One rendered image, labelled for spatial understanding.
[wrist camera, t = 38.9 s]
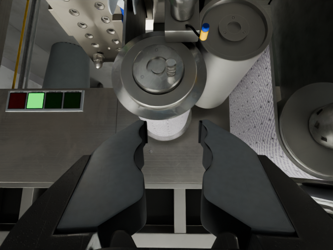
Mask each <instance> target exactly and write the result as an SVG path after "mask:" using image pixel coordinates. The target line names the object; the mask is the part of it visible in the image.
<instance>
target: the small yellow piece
mask: <svg viewBox="0 0 333 250"><path fill-rule="evenodd" d="M185 26H186V27H187V26H188V27H190V28H191V29H192V30H193V32H194V33H195V34H196V35H197V36H198V37H199V38H200V39H201V40H203V41H204V40H206V38H207V35H208V31H209V27H210V26H209V24H208V23H204V24H203V25H202V29H201V33H200V34H199V33H198V32H197V31H196V30H195V29H194V27H193V26H192V25H190V24H186V25H185Z"/></svg>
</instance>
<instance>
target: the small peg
mask: <svg viewBox="0 0 333 250"><path fill-rule="evenodd" d="M166 74H167V75H168V76H174V75H175V74H176V60H175V59H173V58H169V59H167V60H166Z"/></svg>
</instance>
